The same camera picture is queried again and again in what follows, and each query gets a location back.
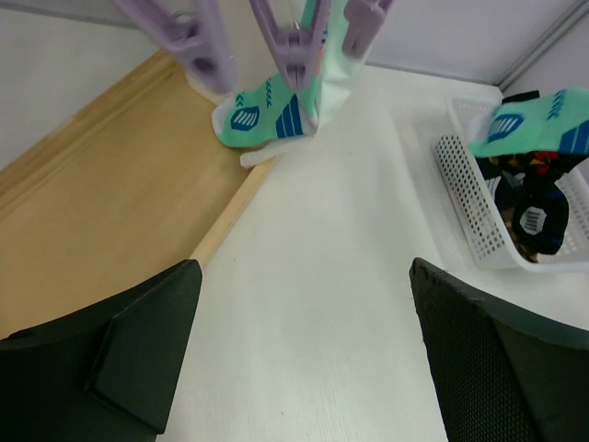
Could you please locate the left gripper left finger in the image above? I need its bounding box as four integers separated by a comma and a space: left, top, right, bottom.
1, 260, 202, 441

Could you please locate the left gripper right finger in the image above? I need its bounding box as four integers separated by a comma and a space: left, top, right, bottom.
409, 258, 588, 441

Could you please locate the black blue sport sock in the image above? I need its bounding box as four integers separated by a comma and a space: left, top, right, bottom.
488, 171, 570, 263

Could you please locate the red yellow argyle sock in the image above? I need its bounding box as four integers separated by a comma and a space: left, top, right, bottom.
481, 151, 588, 182

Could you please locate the mint green sock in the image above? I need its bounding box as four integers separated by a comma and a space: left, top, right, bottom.
468, 87, 588, 157
211, 0, 353, 149

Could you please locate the purple round clip hanger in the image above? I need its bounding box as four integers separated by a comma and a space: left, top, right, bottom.
115, 1, 392, 95

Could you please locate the white plastic basket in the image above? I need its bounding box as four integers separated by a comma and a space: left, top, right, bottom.
430, 94, 588, 273

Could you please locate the wooden rack with tray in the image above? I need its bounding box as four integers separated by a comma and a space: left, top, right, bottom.
1, 52, 274, 336

